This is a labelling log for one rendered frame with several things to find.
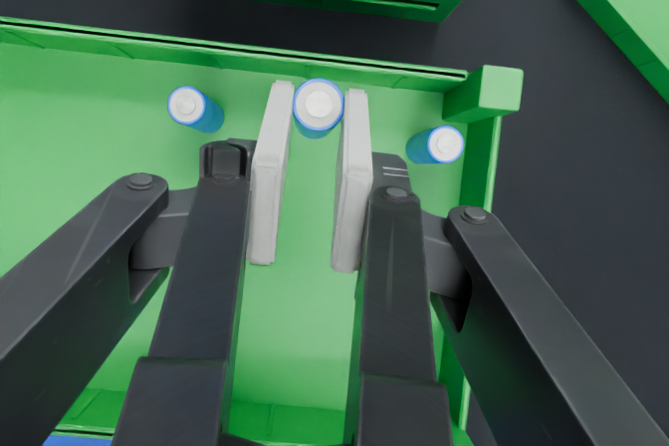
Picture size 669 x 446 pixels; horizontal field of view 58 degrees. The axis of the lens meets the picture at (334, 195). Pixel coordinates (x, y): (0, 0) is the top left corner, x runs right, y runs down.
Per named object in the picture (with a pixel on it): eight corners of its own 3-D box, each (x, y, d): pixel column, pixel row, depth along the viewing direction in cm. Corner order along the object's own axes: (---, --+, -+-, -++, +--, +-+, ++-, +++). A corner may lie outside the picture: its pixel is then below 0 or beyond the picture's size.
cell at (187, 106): (226, 103, 35) (207, 87, 28) (222, 134, 35) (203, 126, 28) (193, 99, 35) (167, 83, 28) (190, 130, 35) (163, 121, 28)
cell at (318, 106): (336, 100, 27) (348, 80, 20) (333, 141, 27) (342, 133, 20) (296, 96, 27) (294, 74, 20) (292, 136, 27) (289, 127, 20)
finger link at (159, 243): (240, 280, 14) (110, 269, 14) (260, 184, 19) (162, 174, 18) (243, 225, 13) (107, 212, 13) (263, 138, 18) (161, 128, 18)
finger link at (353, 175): (342, 172, 15) (373, 175, 15) (345, 87, 21) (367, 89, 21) (330, 273, 16) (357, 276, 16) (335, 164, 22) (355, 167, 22)
